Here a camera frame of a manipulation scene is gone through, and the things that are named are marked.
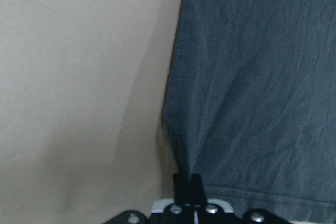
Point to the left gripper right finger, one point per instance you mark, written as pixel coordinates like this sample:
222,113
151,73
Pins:
197,192

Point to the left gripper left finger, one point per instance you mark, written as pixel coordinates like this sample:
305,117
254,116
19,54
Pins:
181,190

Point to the black printed t-shirt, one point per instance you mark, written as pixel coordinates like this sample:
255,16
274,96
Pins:
251,103

